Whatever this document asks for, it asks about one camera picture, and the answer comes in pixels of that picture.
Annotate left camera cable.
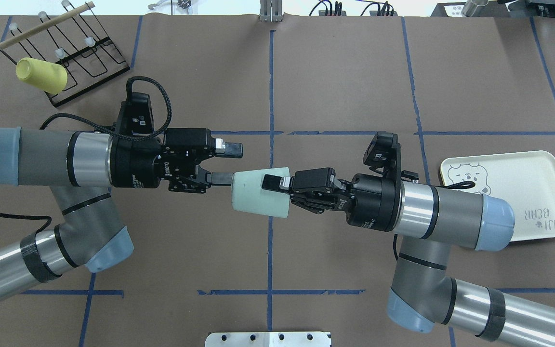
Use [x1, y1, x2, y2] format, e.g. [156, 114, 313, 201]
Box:
[0, 76, 173, 234]

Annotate metal cup on desk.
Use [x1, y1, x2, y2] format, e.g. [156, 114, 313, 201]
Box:
[461, 0, 489, 17]

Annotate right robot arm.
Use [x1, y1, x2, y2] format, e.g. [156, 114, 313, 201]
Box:
[261, 168, 555, 347]

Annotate aluminium frame post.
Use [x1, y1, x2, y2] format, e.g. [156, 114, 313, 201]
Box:
[259, 0, 284, 23]

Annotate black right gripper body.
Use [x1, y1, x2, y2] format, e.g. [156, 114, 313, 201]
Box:
[289, 167, 401, 231]

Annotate wooden rack handle rod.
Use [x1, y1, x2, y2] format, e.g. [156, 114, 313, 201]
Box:
[0, 1, 95, 51]

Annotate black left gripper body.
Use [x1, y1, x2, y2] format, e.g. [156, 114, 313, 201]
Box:
[110, 128, 215, 193]

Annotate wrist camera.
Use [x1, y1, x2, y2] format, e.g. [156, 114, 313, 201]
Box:
[114, 92, 154, 136]
[363, 132, 419, 184]

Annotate black wire cup rack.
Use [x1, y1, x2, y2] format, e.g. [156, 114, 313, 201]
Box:
[0, 0, 132, 107]

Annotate light green cup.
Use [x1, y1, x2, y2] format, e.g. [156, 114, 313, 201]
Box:
[231, 167, 290, 219]

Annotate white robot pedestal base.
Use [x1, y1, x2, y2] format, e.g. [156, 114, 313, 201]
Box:
[205, 331, 332, 347]

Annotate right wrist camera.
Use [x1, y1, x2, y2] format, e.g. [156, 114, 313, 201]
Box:
[363, 132, 419, 184]

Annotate metal clamp tool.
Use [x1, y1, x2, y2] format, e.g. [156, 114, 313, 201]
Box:
[147, 0, 192, 12]

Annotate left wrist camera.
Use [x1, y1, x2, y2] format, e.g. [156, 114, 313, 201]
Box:
[114, 92, 154, 136]

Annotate cream bear tray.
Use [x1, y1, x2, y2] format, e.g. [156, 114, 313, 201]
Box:
[439, 151, 555, 241]

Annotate yellow cup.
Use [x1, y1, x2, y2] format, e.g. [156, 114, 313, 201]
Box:
[15, 57, 68, 94]

